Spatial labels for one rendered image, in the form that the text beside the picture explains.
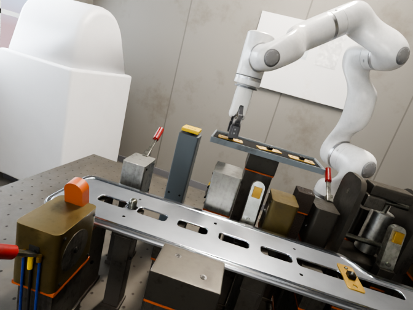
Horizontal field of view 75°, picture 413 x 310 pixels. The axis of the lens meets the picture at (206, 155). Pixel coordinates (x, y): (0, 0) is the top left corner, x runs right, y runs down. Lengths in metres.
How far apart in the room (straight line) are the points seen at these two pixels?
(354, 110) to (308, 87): 1.94
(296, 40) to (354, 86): 0.37
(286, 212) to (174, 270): 0.38
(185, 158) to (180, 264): 0.49
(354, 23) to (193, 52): 2.34
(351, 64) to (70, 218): 1.02
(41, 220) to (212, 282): 0.29
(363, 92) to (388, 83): 2.12
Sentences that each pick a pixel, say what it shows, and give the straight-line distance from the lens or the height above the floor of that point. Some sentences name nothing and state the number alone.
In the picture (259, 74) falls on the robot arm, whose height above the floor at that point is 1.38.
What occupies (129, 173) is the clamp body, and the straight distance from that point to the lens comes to 0.80.
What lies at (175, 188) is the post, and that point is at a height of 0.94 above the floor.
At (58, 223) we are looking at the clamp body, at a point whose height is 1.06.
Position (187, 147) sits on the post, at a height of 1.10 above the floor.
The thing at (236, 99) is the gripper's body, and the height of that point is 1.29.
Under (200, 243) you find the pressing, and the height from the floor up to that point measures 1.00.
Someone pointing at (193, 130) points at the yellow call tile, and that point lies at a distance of 0.90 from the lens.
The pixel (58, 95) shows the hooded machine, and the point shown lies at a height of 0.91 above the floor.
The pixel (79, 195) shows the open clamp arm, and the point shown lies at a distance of 0.54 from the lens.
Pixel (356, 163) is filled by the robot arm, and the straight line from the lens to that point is 1.11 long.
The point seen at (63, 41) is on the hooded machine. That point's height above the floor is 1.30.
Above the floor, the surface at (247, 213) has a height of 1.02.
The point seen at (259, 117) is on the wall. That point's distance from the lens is 3.05.
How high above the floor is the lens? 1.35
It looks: 16 degrees down
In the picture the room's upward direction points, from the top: 15 degrees clockwise
